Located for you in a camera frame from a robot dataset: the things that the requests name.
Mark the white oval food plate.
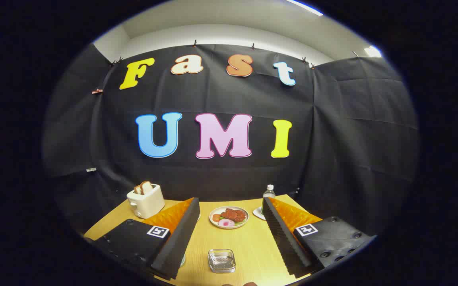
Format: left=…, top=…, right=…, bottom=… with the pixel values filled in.
left=209, top=206, right=249, bottom=229

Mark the brown meat piece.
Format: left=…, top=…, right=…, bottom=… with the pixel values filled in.
left=220, top=208, right=246, bottom=223

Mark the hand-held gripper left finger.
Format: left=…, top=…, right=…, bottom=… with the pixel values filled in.
left=84, top=197, right=200, bottom=281

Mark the white toaster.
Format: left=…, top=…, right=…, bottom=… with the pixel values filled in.
left=126, top=184, right=165, bottom=219

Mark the green label drink bottle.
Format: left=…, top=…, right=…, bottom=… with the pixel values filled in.
left=262, top=184, right=276, bottom=211

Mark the metal wire basket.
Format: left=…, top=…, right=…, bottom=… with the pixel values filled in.
left=208, top=249, right=236, bottom=273

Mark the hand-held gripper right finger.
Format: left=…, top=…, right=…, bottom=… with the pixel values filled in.
left=262, top=197, right=376, bottom=278

